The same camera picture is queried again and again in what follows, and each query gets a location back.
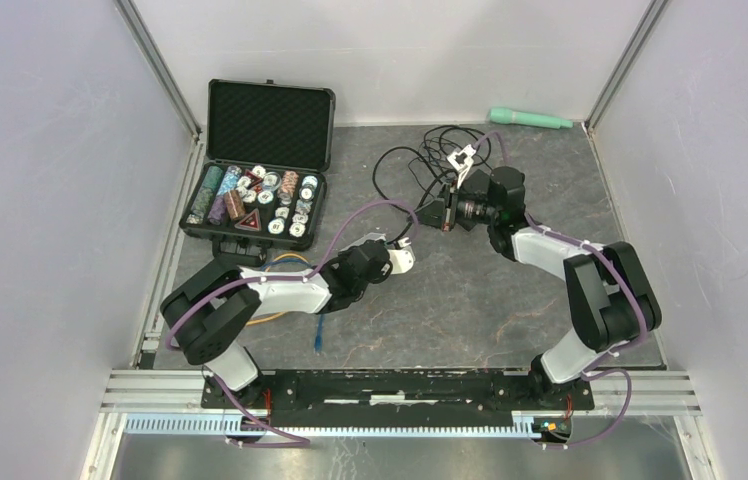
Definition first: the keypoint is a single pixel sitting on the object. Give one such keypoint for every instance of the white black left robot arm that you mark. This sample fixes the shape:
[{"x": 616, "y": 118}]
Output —
[{"x": 207, "y": 313}]

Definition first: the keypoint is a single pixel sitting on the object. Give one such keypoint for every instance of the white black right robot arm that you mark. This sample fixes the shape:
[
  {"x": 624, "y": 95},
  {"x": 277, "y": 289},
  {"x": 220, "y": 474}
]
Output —
[{"x": 611, "y": 302}]

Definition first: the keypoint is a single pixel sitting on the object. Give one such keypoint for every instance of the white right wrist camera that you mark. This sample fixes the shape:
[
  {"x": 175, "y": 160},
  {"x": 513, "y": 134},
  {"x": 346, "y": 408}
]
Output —
[{"x": 462, "y": 161}]

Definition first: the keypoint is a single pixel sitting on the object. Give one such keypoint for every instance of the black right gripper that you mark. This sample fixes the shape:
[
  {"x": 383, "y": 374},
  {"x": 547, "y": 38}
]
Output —
[{"x": 435, "y": 213}]

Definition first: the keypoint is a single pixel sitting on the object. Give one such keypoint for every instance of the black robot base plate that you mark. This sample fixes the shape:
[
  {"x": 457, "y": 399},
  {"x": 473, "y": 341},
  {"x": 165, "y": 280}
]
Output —
[{"x": 407, "y": 398}]

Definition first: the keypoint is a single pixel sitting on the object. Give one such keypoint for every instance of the white network switch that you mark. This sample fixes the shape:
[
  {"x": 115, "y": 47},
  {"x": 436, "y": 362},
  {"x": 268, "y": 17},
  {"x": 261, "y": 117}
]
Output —
[{"x": 401, "y": 259}]

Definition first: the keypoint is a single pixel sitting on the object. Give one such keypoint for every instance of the mint green flashlight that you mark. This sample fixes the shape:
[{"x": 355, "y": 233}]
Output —
[{"x": 506, "y": 116}]

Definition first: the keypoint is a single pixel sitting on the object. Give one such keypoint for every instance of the aluminium frame rail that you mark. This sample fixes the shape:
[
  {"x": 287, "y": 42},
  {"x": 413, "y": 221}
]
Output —
[{"x": 639, "y": 393}]

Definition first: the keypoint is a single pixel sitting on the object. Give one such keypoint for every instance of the black poker chip case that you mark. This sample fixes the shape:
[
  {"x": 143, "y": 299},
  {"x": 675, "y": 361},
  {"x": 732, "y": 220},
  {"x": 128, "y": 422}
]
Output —
[{"x": 262, "y": 182}]

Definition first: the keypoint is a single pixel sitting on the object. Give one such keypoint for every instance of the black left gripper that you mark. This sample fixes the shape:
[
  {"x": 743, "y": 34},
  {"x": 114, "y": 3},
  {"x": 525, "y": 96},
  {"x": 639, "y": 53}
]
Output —
[{"x": 384, "y": 271}]

